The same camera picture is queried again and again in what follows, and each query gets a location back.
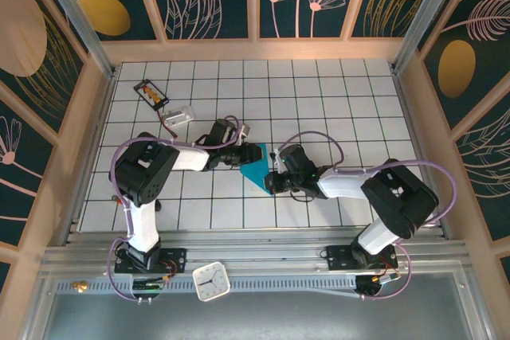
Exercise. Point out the blue cloth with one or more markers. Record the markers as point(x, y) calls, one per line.
point(257, 174)

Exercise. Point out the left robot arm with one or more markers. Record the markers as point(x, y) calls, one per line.
point(143, 228)

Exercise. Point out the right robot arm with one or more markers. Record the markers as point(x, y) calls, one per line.
point(378, 236)

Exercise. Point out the white square clock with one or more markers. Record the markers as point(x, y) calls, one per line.
point(211, 281)

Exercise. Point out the clear plastic box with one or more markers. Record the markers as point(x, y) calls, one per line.
point(179, 116)

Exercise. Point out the black battery with orange label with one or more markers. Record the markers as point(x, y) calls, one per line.
point(151, 94)

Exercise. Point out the grey metal panel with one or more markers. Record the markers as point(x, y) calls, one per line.
point(279, 316)

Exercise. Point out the brass knob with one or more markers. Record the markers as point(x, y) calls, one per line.
point(80, 286)

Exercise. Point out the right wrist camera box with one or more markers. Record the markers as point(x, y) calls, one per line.
point(275, 155)

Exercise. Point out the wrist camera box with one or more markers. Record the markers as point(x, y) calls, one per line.
point(244, 130)
point(275, 155)

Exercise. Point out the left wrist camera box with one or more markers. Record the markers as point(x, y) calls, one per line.
point(244, 130)

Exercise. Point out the aluminium mounting rail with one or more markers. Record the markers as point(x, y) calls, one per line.
point(259, 248)

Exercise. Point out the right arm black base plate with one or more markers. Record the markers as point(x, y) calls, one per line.
point(338, 258)

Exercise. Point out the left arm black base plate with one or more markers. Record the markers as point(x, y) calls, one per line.
point(175, 260)

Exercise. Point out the aluminium side rail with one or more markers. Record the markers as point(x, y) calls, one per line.
point(93, 149)
point(413, 117)

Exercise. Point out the aluminium corner post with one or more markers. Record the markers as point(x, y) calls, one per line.
point(424, 17)
point(81, 25)

